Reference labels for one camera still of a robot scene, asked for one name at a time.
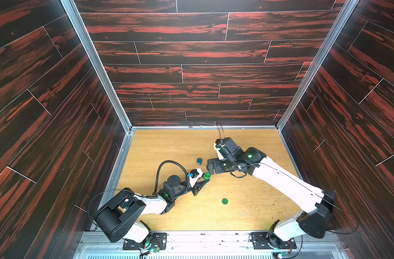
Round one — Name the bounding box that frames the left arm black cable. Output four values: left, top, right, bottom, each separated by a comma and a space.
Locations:
153, 160, 189, 196

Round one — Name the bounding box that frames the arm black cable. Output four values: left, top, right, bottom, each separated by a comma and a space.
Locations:
216, 124, 359, 259
153, 160, 189, 196

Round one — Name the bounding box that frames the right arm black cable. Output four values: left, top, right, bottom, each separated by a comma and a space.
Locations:
216, 124, 359, 259

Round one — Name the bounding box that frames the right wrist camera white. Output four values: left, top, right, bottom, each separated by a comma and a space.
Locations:
214, 137, 242, 161

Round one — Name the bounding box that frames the green paint jar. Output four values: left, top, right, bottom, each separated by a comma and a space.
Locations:
203, 173, 211, 181

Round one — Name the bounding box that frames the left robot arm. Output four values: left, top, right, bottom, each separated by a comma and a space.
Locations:
93, 169, 211, 245

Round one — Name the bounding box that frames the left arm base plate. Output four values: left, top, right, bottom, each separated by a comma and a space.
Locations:
123, 232, 167, 253

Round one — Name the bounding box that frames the front aluminium rail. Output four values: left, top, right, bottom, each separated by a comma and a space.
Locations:
74, 231, 352, 259

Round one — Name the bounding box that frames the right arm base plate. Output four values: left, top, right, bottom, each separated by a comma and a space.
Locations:
249, 232, 297, 250

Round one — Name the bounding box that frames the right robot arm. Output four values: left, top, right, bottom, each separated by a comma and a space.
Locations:
207, 146, 336, 241

